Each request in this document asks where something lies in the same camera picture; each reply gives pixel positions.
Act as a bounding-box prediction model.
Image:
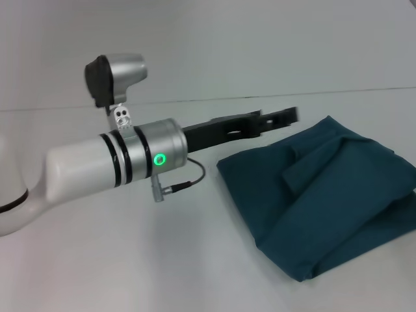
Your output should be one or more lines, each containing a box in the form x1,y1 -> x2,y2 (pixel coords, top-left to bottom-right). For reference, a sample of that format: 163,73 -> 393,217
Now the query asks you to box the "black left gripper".
183,106 -> 300,155

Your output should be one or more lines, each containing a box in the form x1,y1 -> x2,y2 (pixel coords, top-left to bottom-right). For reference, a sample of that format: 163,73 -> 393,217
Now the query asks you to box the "teal t-shirt with FREE print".
216,114 -> 416,283

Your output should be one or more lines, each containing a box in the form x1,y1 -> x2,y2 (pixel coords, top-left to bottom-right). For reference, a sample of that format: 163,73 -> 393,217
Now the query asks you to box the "left gripper cable with plug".
151,157 -> 207,204

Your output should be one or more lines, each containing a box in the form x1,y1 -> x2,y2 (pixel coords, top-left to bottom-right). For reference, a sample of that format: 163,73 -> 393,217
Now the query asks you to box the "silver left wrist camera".
84,53 -> 149,133

